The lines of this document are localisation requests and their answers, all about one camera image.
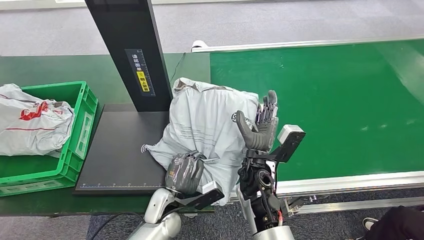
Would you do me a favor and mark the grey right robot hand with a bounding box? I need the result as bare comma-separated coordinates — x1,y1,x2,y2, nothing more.
235,89,280,153

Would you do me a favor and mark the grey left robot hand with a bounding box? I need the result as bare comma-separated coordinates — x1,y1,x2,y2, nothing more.
164,150,206,196

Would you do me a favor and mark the grey plastic mailer package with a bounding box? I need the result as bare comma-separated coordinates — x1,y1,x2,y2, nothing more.
145,77,261,207

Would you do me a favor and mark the black inbound scanner machine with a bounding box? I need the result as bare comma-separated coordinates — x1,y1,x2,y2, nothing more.
73,0,215,196

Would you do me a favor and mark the green conveyor belt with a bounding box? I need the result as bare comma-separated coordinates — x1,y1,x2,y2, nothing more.
210,39,424,182

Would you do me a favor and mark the white conveyor end cap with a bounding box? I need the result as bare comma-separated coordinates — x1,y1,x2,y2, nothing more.
191,39,210,53

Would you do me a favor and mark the low aluminium conveyor beam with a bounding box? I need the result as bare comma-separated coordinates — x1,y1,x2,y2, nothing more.
291,196,424,215

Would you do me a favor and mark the green plastic crate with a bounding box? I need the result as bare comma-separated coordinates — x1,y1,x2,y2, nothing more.
0,81,99,198

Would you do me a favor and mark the person's foot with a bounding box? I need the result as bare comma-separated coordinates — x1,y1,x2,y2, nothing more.
362,216,380,232

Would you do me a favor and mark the grey mailer with red print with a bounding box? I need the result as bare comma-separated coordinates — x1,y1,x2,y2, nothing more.
0,83,75,157

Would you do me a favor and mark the person's leg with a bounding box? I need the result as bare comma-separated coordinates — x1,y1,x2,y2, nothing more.
374,205,424,240

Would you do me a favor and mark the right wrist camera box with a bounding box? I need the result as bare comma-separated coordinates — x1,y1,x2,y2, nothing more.
269,124,307,164

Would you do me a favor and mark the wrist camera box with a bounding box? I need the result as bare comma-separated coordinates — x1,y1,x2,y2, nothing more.
269,124,307,164
177,180,226,211

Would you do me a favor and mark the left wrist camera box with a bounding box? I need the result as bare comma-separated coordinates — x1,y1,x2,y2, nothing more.
177,180,226,211

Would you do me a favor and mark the metal conveyor bracket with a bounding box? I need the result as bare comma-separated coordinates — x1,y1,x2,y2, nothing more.
283,194,318,215

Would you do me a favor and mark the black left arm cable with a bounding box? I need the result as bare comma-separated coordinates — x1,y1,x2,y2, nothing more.
86,211,147,240

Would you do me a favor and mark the wide aluminium conveyor rail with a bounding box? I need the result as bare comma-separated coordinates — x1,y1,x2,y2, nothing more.
228,170,424,204

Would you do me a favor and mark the thin aluminium conveyor rail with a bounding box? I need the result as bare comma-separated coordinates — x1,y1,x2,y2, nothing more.
191,35,424,53

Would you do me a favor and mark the thin black table cable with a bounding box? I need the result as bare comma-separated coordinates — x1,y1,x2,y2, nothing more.
169,51,187,84

